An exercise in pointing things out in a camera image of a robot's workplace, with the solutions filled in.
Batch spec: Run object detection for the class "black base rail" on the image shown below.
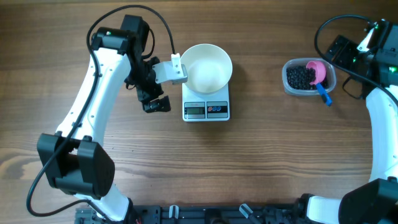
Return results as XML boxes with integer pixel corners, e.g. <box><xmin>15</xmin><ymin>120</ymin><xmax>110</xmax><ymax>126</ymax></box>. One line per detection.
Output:
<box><xmin>74</xmin><ymin>203</ymin><xmax>305</xmax><ymax>224</ymax></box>

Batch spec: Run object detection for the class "pink scoop blue handle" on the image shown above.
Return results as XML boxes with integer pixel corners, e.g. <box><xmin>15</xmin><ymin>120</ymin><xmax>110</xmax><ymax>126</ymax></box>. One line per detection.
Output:
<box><xmin>306</xmin><ymin>60</ymin><xmax>333</xmax><ymax>106</ymax></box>

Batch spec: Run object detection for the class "clear container of black beans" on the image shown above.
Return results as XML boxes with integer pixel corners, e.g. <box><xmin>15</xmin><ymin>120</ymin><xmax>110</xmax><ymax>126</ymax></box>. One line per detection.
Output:
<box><xmin>282</xmin><ymin>58</ymin><xmax>336</xmax><ymax>96</ymax></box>

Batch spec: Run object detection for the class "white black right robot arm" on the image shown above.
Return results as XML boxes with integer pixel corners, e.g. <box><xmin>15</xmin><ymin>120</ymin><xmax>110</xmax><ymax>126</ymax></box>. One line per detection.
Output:
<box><xmin>296</xmin><ymin>15</ymin><xmax>397</xmax><ymax>223</ymax></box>

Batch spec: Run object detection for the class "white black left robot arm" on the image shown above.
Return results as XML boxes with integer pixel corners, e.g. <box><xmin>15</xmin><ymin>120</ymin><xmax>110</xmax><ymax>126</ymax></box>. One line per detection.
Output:
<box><xmin>37</xmin><ymin>26</ymin><xmax>187</xmax><ymax>223</ymax></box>

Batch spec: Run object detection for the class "white digital kitchen scale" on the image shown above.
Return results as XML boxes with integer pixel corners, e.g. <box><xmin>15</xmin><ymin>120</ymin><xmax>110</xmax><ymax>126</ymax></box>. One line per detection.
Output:
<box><xmin>182</xmin><ymin>84</ymin><xmax>230</xmax><ymax>122</ymax></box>

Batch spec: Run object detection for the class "white bowl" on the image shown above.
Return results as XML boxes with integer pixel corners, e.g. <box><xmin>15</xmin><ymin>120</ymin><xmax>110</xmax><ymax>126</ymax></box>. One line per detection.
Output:
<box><xmin>181</xmin><ymin>44</ymin><xmax>233</xmax><ymax>94</ymax></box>

